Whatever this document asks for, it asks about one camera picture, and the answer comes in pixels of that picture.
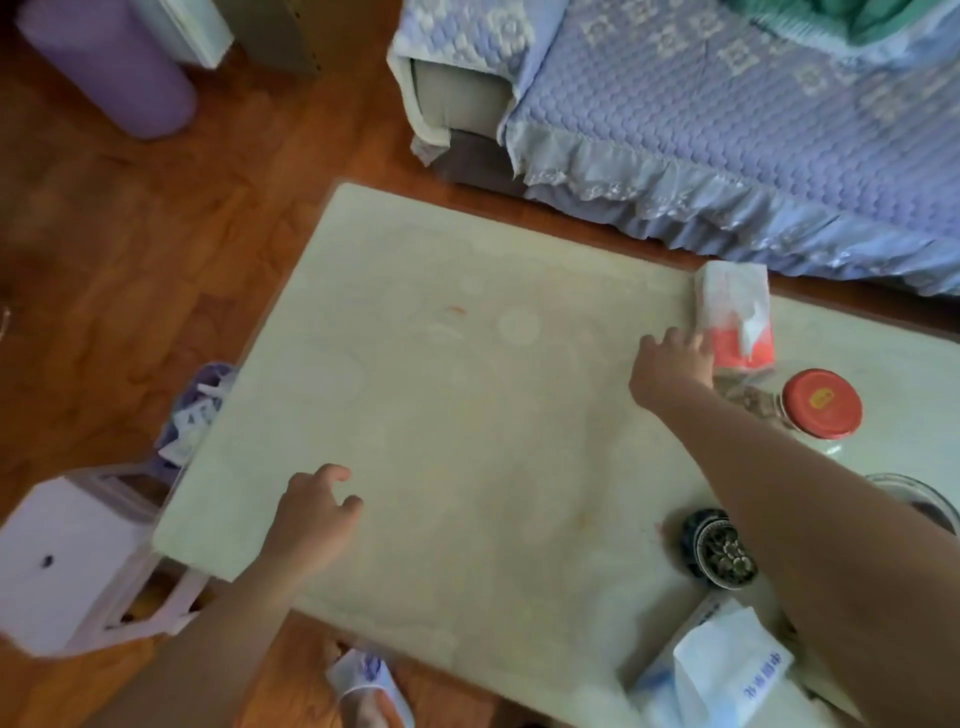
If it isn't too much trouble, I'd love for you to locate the cream marble table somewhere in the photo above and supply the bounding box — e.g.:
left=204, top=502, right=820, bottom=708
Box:
left=152, top=179, right=960, bottom=728

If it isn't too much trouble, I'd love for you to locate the white red tissue pack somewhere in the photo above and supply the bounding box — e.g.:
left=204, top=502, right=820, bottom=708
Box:
left=693, top=260, right=778, bottom=375

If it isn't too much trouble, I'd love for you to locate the person's right forearm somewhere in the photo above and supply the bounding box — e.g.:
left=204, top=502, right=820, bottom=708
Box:
left=650, top=382, right=960, bottom=728

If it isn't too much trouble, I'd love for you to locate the purple quilted sofa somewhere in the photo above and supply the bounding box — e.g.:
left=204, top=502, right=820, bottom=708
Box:
left=386, top=0, right=960, bottom=298

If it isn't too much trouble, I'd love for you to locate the white slipper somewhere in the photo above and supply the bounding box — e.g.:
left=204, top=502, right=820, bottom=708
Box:
left=326, top=644, right=418, bottom=728

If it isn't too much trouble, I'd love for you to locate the purple cylindrical stool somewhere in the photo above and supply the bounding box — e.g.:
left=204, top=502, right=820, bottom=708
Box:
left=14, top=0, right=200, bottom=142

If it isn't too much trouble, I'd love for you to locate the dark patterned canister lid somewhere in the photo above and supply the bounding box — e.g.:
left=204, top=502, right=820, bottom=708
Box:
left=680, top=508, right=759, bottom=592

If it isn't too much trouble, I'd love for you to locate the white blue tissue pack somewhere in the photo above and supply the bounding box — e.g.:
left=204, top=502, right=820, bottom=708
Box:
left=628, top=596, right=796, bottom=728

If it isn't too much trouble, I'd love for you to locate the red lid glass jar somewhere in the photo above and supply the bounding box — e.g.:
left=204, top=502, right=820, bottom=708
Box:
left=712, top=367, right=864, bottom=457

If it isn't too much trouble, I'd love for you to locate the person's left hand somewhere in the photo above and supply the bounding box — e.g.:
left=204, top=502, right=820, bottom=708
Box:
left=258, top=463, right=365, bottom=594

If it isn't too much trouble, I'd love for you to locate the person's left forearm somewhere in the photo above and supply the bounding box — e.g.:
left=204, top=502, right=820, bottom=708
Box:
left=78, top=558, right=331, bottom=728

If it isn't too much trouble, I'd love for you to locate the person's right hand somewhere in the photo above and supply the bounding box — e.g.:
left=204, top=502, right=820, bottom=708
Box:
left=628, top=326, right=718, bottom=414

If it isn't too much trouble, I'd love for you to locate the pink plastic stool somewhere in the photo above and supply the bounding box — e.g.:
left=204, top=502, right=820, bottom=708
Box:
left=0, top=463, right=215, bottom=661

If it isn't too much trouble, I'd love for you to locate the small bin with lavender bag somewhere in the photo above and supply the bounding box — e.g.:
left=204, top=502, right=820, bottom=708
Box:
left=153, top=362, right=240, bottom=481

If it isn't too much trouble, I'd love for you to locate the green blanket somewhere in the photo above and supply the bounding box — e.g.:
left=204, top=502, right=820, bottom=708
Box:
left=723, top=0, right=960, bottom=48

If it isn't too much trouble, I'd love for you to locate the grey open canister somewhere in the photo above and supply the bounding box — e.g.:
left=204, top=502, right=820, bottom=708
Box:
left=862, top=472, right=960, bottom=538

